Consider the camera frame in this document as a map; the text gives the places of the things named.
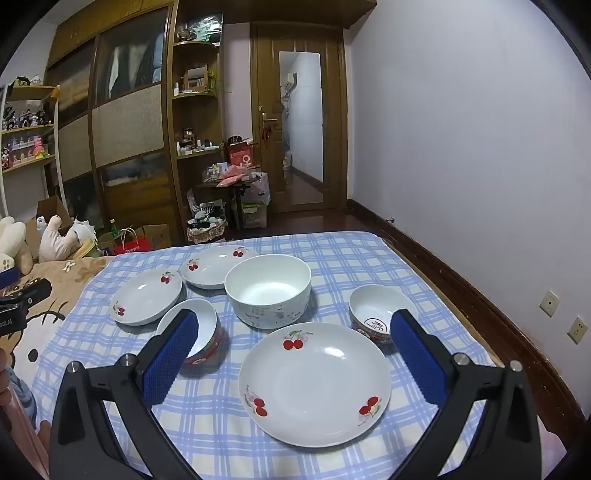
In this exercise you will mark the white plastic bag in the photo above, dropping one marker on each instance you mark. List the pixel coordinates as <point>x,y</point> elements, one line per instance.
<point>258,189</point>

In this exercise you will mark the pink plush toy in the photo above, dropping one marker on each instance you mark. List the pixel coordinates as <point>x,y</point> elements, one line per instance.
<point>53,242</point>

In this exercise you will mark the white display shelf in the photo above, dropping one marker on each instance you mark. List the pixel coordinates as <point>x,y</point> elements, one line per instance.
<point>32,92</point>

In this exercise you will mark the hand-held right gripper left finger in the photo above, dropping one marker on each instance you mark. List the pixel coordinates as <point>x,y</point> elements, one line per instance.
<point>171,360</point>

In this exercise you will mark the white storage box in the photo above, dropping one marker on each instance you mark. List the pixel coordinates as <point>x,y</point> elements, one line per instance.
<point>254,216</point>

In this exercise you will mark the wooden door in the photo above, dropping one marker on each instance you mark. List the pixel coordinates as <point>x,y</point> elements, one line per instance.
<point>265,175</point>

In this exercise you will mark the small black side table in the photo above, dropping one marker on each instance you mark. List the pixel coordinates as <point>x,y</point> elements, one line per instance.
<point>238,203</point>

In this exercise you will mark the row of small figurines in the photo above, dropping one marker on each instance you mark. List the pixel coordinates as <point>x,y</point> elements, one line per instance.
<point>27,117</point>

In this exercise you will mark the red paper bag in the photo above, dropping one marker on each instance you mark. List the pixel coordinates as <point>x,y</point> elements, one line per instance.
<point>136,244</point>

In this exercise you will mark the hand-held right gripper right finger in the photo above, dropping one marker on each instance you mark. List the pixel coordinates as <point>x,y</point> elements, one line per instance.
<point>418,364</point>

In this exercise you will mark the wicker basket with plush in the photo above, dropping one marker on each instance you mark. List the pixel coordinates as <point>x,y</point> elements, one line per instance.
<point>207,228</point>

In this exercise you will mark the white cherry print plate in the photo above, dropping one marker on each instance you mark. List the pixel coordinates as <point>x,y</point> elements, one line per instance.
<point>315,385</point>
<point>214,267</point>
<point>145,297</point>

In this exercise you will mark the red gift bag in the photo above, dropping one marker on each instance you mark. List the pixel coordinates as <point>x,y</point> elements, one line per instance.
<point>242,154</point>

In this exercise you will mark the cream plush toy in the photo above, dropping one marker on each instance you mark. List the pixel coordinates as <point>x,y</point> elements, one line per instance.
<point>14,240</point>

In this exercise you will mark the blue plaid blanket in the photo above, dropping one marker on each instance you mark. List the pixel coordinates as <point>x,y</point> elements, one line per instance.
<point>221,415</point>

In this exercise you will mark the white goose plush toy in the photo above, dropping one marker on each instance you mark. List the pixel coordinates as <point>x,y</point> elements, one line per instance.
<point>84,230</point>

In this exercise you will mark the pink packet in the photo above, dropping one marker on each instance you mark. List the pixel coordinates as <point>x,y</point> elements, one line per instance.
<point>231,177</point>

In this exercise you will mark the green glass bottle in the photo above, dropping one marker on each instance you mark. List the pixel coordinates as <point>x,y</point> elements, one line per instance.
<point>112,228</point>

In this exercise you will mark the open cardboard box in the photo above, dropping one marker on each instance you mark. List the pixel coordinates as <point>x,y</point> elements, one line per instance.
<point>51,210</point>

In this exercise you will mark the small red patterned bowl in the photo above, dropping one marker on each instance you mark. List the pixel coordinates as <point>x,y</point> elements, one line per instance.
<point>369,307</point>
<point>207,330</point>

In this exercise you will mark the wooden corner shelf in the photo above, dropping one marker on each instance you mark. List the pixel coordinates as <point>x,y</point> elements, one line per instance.
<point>196,152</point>

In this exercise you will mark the beige wall socket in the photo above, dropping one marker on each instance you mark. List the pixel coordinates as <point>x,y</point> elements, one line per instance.
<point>550,303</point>
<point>578,330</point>

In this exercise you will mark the beige cartoon printed blanket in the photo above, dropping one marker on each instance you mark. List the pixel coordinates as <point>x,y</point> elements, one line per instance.
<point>41,314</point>

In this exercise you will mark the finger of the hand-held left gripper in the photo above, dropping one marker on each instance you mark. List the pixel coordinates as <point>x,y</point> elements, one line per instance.
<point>8,278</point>
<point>32,293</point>

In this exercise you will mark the wooden wardrobe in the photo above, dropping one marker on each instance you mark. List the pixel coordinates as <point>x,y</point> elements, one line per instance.
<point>124,129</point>

